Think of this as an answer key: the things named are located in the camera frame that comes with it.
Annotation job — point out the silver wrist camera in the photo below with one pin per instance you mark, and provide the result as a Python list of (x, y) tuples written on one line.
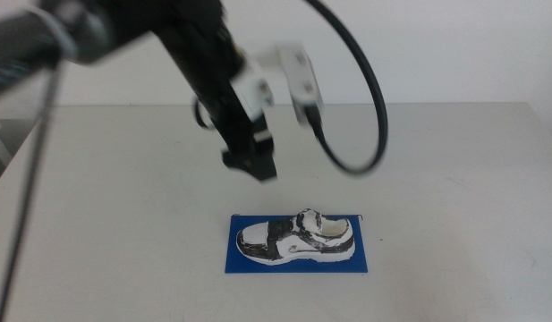
[(313, 112)]

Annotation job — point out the white zip tie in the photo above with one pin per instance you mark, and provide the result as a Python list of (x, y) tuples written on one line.
[(63, 31)]

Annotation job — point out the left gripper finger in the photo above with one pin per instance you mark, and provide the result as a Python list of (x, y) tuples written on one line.
[(262, 169), (233, 160)]

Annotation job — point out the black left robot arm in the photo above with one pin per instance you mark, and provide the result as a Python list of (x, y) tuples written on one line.
[(181, 27)]

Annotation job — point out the white and black shoe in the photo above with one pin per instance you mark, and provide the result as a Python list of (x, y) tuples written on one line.
[(257, 234)]

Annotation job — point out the blue rectangular mat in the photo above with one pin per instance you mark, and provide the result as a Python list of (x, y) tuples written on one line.
[(302, 267)]

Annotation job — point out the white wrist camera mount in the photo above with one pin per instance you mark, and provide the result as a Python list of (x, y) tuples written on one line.
[(253, 87)]

